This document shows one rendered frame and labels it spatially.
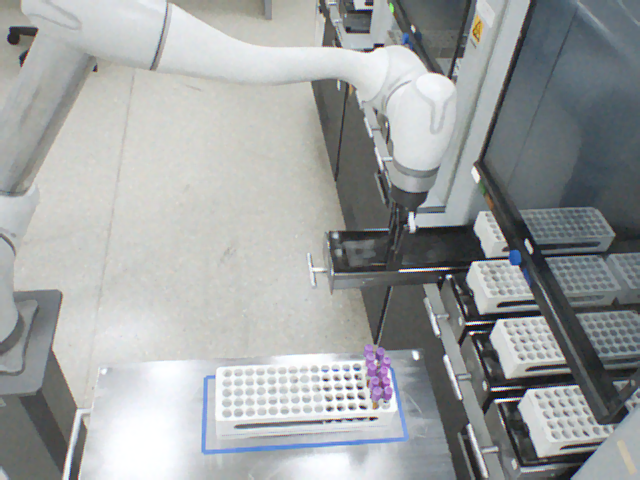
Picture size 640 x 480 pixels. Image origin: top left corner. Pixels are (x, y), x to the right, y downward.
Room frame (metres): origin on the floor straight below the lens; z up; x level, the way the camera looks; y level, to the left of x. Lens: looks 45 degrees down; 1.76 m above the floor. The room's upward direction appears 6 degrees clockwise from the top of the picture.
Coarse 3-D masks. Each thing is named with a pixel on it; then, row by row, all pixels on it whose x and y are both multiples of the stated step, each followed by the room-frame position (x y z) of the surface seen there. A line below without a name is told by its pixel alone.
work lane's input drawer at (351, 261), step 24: (336, 240) 0.94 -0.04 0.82; (360, 240) 0.97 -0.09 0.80; (384, 240) 0.97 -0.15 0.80; (432, 240) 0.99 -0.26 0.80; (456, 240) 1.00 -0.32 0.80; (480, 240) 0.98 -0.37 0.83; (312, 264) 0.92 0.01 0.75; (336, 264) 0.87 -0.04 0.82; (360, 264) 0.89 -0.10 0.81; (384, 264) 0.88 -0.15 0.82; (408, 264) 0.89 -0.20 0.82; (432, 264) 0.91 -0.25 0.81; (456, 264) 0.92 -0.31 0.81; (312, 288) 0.86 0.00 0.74; (336, 288) 0.85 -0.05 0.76
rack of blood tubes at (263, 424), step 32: (224, 384) 0.52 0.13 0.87; (256, 384) 0.52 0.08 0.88; (288, 384) 0.53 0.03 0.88; (320, 384) 0.53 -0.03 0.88; (352, 384) 0.54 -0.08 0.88; (224, 416) 0.46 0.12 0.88; (256, 416) 0.46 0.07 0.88; (288, 416) 0.47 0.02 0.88; (320, 416) 0.48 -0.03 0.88; (352, 416) 0.48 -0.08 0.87; (384, 416) 0.49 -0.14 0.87
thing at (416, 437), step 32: (352, 352) 0.65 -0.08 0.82; (416, 352) 0.66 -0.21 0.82; (96, 384) 0.52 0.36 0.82; (128, 384) 0.53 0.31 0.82; (160, 384) 0.54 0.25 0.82; (192, 384) 0.54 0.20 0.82; (416, 384) 0.59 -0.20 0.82; (96, 416) 0.46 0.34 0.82; (128, 416) 0.47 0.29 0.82; (160, 416) 0.48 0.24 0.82; (192, 416) 0.48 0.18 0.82; (416, 416) 0.53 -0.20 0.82; (96, 448) 0.41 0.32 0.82; (128, 448) 0.42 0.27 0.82; (160, 448) 0.42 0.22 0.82; (192, 448) 0.43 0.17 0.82; (224, 448) 0.43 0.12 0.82; (256, 448) 0.44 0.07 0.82; (288, 448) 0.44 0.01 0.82; (320, 448) 0.45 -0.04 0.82; (352, 448) 0.46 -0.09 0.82; (384, 448) 0.46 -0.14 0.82; (416, 448) 0.47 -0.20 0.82; (448, 448) 0.47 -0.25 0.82
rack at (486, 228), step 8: (480, 216) 1.02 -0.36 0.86; (488, 216) 1.04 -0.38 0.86; (480, 224) 1.01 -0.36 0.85; (488, 224) 1.00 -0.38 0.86; (496, 224) 1.00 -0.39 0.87; (480, 232) 1.00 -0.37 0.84; (488, 232) 0.97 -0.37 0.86; (496, 232) 0.98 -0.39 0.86; (488, 240) 0.96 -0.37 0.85; (496, 240) 0.95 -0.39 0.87; (504, 240) 0.95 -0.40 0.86; (488, 248) 0.95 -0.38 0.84; (496, 248) 0.94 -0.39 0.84; (504, 248) 0.98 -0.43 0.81; (488, 256) 0.94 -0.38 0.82; (496, 256) 0.94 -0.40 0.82
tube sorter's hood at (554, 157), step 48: (576, 0) 0.93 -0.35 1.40; (624, 0) 0.89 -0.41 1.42; (528, 48) 1.01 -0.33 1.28; (576, 48) 0.88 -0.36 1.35; (624, 48) 0.79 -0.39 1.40; (528, 96) 0.96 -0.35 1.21; (576, 96) 0.84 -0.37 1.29; (624, 96) 0.74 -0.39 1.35; (528, 144) 0.91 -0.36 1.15; (576, 144) 0.79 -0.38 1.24; (624, 144) 0.70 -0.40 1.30; (528, 192) 0.85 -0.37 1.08; (576, 192) 0.74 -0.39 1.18; (624, 192) 0.66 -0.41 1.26; (528, 240) 0.80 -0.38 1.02; (576, 240) 0.69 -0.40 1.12; (624, 240) 0.61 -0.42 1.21; (576, 288) 0.64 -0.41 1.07; (624, 288) 0.57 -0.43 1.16; (576, 336) 0.59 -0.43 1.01; (624, 336) 0.52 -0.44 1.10; (624, 384) 0.48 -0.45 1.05
